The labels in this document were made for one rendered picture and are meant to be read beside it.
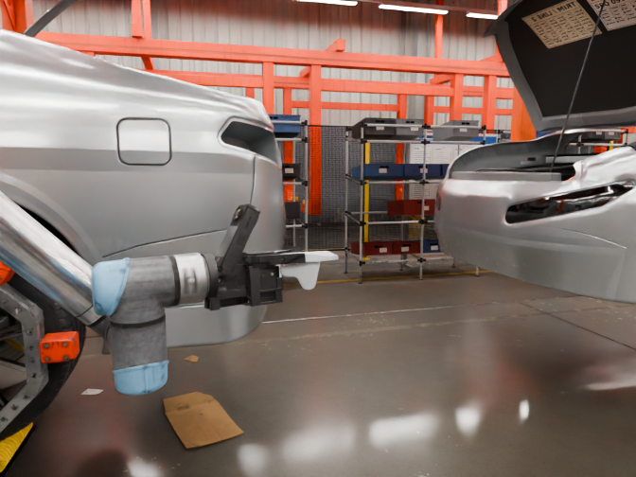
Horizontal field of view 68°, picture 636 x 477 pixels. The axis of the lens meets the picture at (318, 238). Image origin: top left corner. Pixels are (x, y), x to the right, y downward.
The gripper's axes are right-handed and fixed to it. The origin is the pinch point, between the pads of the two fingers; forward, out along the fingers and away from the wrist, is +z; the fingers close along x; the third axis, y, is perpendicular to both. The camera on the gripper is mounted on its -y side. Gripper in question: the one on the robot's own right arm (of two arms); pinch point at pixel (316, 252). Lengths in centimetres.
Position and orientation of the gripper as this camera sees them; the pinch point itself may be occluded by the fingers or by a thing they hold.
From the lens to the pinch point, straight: 82.2
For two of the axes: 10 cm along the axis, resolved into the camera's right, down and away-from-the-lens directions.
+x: 4.9, -0.1, -8.7
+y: 0.7, 10.0, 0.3
